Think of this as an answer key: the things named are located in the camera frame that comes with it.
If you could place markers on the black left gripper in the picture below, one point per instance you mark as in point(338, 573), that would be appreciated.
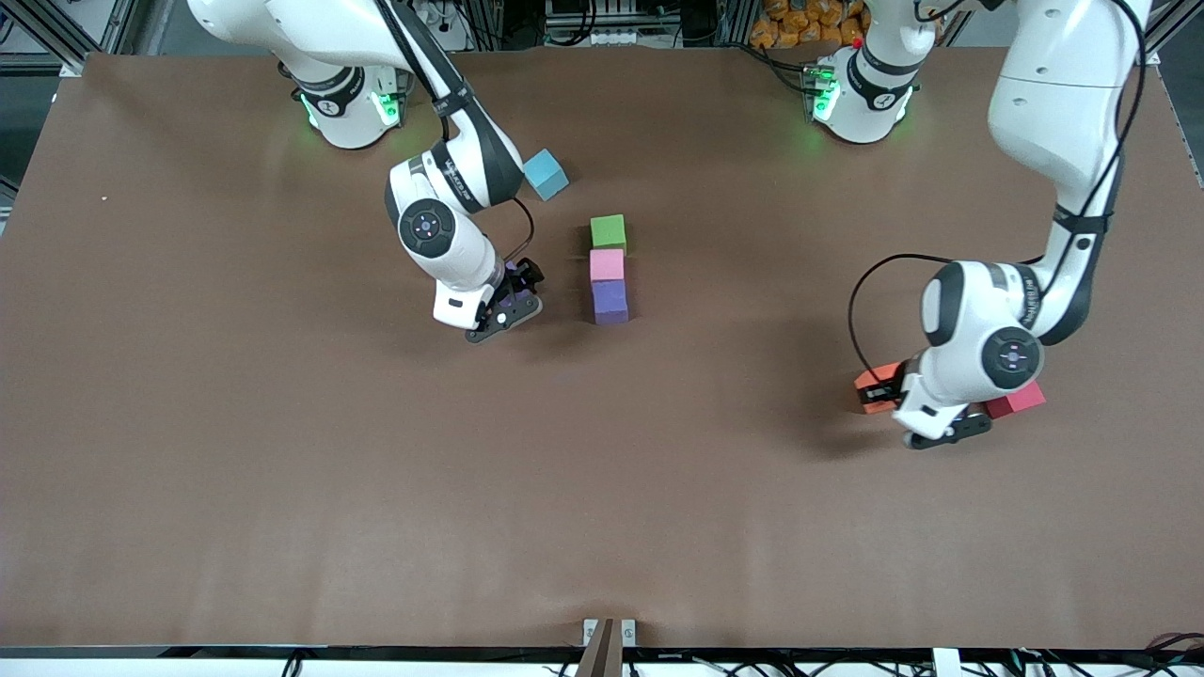
point(895, 380)

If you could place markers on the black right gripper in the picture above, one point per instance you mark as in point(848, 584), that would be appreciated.
point(523, 278)

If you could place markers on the orange foam block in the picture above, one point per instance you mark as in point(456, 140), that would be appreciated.
point(865, 378)

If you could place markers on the purple foam block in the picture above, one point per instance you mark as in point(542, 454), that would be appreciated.
point(610, 301)
point(513, 306)

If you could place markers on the green foam block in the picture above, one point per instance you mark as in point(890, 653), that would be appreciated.
point(608, 232)

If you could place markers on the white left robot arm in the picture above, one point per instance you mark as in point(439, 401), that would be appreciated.
point(1053, 113)

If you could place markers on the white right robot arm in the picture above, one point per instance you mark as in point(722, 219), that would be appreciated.
point(451, 244)

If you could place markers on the pink foam block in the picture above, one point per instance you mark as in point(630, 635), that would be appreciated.
point(608, 265)

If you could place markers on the blue foam block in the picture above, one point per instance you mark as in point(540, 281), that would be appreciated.
point(548, 177)

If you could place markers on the red foam block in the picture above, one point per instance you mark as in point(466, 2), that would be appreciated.
point(1021, 400)

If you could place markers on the long white power strip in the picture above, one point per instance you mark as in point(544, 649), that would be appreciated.
point(630, 38)

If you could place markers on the brown table cover sheet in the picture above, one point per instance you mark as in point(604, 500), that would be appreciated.
point(602, 527)

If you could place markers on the orange snack bag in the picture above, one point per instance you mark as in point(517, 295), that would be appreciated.
point(800, 28)

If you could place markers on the brown pole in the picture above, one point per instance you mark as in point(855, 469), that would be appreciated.
point(597, 658)

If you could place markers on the white edge bracket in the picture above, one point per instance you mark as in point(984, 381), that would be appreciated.
point(947, 663)

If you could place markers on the white metal bracket pair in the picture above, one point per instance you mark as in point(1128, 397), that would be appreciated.
point(590, 632)

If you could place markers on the aluminium frame strut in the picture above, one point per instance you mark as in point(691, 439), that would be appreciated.
point(1176, 28)
point(38, 64)

